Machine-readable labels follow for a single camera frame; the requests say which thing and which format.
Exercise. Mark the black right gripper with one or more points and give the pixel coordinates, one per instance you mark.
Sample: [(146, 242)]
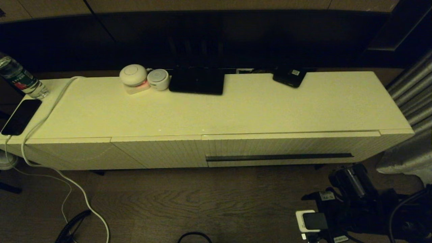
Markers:
[(335, 216)]

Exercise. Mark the white slatted drawer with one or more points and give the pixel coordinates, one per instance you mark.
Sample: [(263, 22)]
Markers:
[(270, 146)]

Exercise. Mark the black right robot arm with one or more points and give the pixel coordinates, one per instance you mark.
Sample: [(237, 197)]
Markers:
[(354, 185)]

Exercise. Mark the long white tv cabinet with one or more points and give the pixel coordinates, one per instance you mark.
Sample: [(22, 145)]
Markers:
[(135, 111)]

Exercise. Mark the grey curtain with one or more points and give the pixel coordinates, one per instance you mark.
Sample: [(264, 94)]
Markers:
[(415, 98)]

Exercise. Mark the small black labelled device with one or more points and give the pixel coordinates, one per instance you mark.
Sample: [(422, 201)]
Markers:
[(288, 79)]

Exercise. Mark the black flat box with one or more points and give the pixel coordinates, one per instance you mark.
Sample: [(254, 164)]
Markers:
[(195, 82)]

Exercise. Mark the large black television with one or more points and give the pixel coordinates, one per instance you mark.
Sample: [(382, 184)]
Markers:
[(236, 37)]

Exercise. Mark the small white round device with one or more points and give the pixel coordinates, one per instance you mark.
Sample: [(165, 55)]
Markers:
[(158, 79)]

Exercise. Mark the large white round device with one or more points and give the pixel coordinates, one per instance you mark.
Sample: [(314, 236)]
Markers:
[(133, 75)]

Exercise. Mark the black floor foot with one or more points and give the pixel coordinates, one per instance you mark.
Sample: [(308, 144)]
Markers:
[(10, 188)]

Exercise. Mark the black smartphone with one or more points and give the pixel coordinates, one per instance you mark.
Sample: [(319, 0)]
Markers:
[(22, 116)]

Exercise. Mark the white round floor object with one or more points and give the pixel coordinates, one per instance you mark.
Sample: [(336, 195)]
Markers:
[(5, 162)]

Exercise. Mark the water bottle green red label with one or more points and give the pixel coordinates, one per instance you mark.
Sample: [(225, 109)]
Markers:
[(20, 79)]

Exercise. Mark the white wall socket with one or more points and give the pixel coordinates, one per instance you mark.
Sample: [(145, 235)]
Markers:
[(244, 71)]

